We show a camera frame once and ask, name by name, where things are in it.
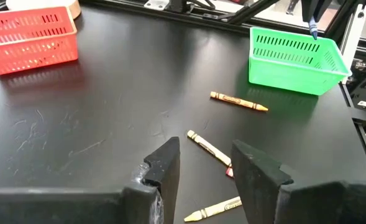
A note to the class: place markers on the white shade wooden base lamp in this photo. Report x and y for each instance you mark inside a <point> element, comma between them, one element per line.
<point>46,3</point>

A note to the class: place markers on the red plastic basket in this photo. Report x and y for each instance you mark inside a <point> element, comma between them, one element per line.
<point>30,56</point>

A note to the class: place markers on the orange crayon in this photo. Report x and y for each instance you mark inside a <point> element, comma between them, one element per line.
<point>238,101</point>

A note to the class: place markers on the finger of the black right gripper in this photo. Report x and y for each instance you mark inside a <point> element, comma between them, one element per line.
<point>308,9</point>
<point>322,7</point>

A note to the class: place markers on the green plastic basket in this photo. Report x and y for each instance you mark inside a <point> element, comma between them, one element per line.
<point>294,77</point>

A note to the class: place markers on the blue crayon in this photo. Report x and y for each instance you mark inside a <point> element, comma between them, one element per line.
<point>312,29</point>

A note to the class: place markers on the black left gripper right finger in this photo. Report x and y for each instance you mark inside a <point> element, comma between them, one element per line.
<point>325,205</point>

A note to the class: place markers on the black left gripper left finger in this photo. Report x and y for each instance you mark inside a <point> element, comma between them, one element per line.
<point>61,207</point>

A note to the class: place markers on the yellow crayon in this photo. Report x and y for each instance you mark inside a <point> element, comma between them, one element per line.
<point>209,148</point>
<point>213,210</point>

